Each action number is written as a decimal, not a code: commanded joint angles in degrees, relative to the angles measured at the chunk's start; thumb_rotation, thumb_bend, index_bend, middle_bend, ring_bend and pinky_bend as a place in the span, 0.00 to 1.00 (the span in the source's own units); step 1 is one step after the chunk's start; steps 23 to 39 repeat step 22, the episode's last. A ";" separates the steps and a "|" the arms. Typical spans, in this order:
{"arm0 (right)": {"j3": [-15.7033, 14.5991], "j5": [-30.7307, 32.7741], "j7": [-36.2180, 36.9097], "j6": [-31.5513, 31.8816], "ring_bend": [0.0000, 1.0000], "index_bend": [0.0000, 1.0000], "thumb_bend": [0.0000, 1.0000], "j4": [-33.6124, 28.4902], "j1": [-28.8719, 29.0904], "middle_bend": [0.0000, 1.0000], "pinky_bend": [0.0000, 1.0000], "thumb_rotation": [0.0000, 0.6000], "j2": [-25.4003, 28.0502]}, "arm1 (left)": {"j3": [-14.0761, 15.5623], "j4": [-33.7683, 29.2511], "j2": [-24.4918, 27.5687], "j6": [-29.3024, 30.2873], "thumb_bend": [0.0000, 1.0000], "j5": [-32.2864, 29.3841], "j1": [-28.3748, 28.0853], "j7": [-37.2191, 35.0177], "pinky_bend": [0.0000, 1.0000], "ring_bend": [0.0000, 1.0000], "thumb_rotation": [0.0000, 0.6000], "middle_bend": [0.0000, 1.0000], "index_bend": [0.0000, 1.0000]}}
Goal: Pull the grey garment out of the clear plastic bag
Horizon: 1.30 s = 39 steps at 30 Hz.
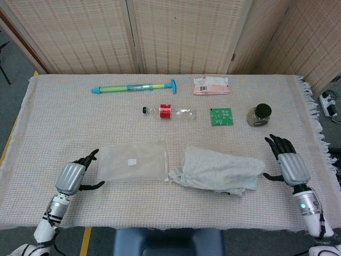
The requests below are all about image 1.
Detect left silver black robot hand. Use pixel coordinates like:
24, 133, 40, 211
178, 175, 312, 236
55, 148, 105, 196

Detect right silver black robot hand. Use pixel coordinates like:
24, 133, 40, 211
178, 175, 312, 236
263, 133, 311, 187

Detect transparent plastic zip bag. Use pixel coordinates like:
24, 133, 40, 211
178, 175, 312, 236
96, 139, 170, 182

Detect white clothes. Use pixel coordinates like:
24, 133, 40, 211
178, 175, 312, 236
168, 145, 266, 197

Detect woven beige tablecloth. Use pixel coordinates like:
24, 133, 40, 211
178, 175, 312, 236
0, 74, 340, 233

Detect glass jar black lid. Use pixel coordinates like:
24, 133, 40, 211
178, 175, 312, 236
246, 103, 273, 127

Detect white power strip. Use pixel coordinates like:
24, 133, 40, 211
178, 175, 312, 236
319, 92, 338, 117

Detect green square sachet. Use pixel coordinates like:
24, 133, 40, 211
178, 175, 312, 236
209, 107, 235, 126

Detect green blue water pump toy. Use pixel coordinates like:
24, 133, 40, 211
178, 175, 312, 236
91, 79, 178, 95

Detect pink white wipes packet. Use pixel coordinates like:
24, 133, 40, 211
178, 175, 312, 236
193, 76, 231, 96

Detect clear plastic bottle red label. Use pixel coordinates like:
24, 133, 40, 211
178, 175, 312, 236
142, 103, 198, 120

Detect black stand leg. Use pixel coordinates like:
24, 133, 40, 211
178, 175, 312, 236
0, 39, 12, 85

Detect woven folding screen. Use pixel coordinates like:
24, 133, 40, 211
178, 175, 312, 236
0, 0, 341, 98

